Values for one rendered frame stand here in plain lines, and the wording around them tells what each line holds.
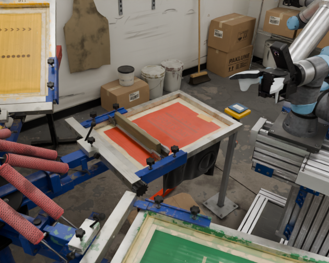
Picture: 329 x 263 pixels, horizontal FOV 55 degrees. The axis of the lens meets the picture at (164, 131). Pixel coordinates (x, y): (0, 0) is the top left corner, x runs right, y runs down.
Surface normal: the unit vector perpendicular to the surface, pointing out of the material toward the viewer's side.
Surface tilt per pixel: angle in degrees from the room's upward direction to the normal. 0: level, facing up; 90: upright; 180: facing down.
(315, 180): 90
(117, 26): 90
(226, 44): 90
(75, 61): 90
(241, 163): 0
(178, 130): 0
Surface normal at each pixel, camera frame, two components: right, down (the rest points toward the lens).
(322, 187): -0.54, 0.46
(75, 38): 0.61, 0.43
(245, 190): 0.03, -0.82
